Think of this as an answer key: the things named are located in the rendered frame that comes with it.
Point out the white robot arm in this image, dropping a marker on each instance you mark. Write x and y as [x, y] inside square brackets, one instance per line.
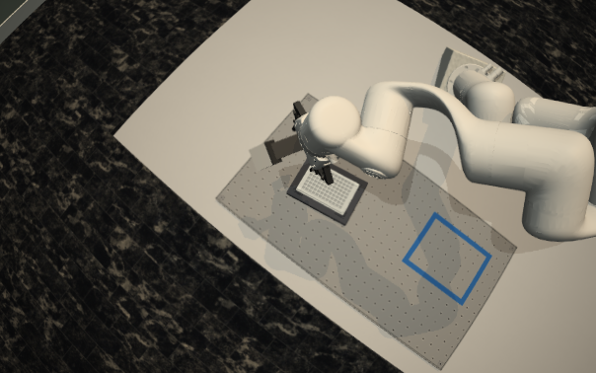
[554, 166]

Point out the blue tape outline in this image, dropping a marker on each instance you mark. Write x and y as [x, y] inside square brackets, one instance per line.
[431, 279]

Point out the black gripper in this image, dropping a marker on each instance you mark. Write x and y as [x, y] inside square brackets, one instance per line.
[320, 165]

